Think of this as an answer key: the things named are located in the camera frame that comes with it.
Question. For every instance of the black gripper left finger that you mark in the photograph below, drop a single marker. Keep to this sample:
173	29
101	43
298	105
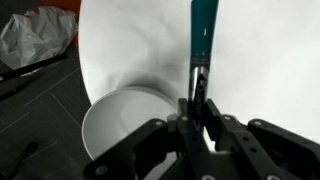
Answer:
135	156

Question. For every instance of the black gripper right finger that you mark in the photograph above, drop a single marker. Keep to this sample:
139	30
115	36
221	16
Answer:
264	151

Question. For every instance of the teal dry-erase marker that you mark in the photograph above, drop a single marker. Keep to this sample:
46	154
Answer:
203	20

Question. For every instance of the white round bowl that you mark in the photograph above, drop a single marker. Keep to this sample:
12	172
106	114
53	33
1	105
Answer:
119	113

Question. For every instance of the crumpled white plastic bag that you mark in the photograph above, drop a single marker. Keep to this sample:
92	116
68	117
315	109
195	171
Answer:
39	34

